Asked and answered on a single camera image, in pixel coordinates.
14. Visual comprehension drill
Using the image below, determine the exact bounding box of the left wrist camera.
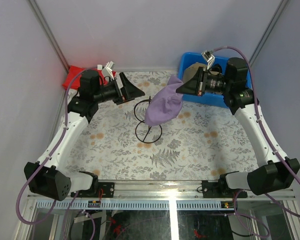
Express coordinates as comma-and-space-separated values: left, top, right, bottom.
97, 61, 115, 80

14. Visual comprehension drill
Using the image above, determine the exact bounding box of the black baseball cap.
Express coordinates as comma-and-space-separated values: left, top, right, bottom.
208, 64, 223, 76

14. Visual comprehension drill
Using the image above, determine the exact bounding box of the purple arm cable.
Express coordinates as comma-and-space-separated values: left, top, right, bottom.
209, 45, 300, 238
15, 66, 101, 226

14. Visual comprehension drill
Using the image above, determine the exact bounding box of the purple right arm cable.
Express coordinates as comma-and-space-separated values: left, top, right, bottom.
209, 45, 300, 238

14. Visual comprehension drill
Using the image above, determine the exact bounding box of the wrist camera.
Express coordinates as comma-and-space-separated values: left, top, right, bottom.
201, 50, 215, 71
97, 61, 115, 80

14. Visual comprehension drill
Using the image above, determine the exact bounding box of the floral patterned table mat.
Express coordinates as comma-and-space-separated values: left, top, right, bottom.
64, 71, 258, 180

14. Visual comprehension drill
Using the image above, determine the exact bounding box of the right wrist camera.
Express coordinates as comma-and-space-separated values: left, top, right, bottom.
201, 50, 215, 71

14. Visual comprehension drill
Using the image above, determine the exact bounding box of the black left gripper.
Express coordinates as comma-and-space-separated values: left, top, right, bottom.
93, 72, 145, 105

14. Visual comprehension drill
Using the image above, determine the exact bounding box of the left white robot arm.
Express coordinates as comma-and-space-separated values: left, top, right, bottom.
24, 69, 145, 201

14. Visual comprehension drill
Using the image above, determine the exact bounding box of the red folded cloth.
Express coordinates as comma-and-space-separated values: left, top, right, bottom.
62, 65, 88, 90

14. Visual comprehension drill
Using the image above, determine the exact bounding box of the beige baseball cap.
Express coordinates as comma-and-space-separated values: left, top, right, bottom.
182, 62, 207, 83

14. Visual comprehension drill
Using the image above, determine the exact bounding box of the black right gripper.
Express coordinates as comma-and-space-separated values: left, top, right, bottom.
176, 67, 232, 97

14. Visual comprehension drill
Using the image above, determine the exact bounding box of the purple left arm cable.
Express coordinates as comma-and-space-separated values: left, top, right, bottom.
15, 66, 101, 226

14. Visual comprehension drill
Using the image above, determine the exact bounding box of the aluminium mounting rail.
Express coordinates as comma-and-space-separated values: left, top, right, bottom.
27, 180, 297, 201

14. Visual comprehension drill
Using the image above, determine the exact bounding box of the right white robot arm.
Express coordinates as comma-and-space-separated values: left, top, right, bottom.
176, 57, 300, 198

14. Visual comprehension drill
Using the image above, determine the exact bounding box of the blue plastic bin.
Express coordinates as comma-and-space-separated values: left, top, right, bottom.
176, 52, 255, 114

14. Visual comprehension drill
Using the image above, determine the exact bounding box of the purple baseball cap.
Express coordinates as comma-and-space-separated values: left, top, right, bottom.
144, 75, 183, 127

